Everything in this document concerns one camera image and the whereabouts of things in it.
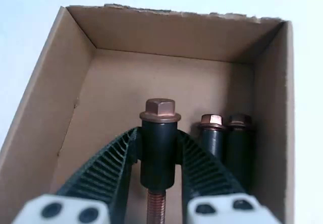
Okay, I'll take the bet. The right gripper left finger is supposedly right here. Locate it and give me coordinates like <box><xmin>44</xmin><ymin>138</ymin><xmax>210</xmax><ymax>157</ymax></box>
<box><xmin>11</xmin><ymin>127</ymin><xmax>141</xmax><ymax>224</ymax></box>

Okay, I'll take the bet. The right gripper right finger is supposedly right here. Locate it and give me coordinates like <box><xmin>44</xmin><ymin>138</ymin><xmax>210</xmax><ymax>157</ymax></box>
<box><xmin>175</xmin><ymin>129</ymin><xmax>281</xmax><ymax>224</ymax></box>

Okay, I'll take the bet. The black sleeve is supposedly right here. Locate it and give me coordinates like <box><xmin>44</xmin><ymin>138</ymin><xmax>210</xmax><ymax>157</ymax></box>
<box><xmin>226</xmin><ymin>125</ymin><xmax>252</xmax><ymax>187</ymax></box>
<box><xmin>139</xmin><ymin>122</ymin><xmax>177</xmax><ymax>190</ymax></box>
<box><xmin>201</xmin><ymin>128</ymin><xmax>225</xmax><ymax>163</ymax></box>

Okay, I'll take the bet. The copper bolt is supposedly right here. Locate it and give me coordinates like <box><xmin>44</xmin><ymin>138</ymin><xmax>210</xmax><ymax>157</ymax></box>
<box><xmin>139</xmin><ymin>98</ymin><xmax>181</xmax><ymax>224</ymax></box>
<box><xmin>197</xmin><ymin>114</ymin><xmax>226</xmax><ymax>132</ymax></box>

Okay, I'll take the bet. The cardboard box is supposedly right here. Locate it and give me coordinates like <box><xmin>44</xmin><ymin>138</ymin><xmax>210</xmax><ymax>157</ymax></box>
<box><xmin>0</xmin><ymin>3</ymin><xmax>296</xmax><ymax>224</ymax></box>

